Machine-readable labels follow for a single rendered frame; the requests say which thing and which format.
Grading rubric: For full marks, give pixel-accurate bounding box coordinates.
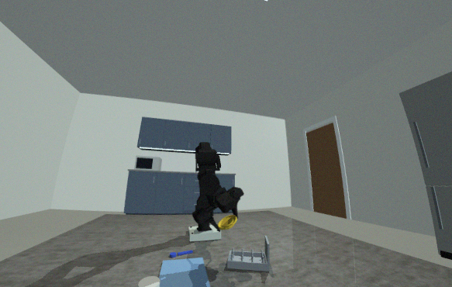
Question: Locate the yellow plate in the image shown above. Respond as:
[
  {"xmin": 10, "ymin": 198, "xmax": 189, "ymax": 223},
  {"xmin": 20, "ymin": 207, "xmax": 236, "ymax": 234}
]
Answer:
[{"xmin": 218, "ymin": 215, "xmax": 237, "ymax": 230}]

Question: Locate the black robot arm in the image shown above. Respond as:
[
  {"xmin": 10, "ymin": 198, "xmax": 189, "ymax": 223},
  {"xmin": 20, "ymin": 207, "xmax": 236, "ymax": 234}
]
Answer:
[{"xmin": 195, "ymin": 142, "xmax": 240, "ymax": 232}]

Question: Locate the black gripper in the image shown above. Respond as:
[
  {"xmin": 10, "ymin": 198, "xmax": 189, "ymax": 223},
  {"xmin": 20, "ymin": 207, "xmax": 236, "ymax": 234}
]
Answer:
[{"xmin": 192, "ymin": 185, "xmax": 244, "ymax": 232}]

